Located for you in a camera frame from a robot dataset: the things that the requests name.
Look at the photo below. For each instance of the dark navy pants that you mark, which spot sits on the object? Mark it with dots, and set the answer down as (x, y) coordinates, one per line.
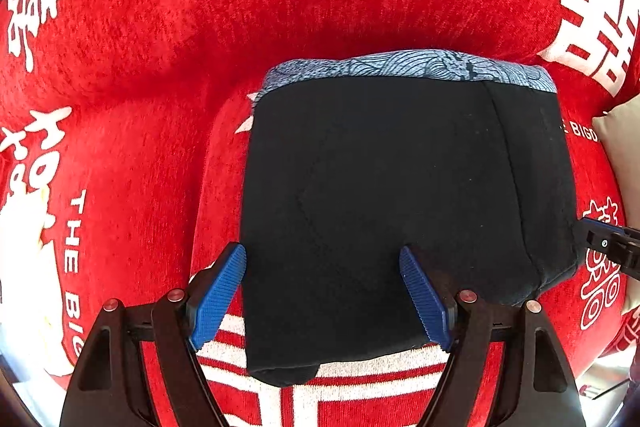
(400, 182)

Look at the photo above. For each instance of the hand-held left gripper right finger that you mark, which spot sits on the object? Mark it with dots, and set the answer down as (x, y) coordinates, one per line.
(426, 302)

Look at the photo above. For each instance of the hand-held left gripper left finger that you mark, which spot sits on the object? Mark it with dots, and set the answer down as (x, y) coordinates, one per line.
(220, 294)

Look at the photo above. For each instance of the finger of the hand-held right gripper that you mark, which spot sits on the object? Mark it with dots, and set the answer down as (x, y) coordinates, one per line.
(607, 244)

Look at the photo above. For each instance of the beige cushion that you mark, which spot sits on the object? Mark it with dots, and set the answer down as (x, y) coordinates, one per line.
(622, 142)

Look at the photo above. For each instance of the red printed blanket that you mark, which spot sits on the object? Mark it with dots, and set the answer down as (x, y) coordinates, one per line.
(150, 32)

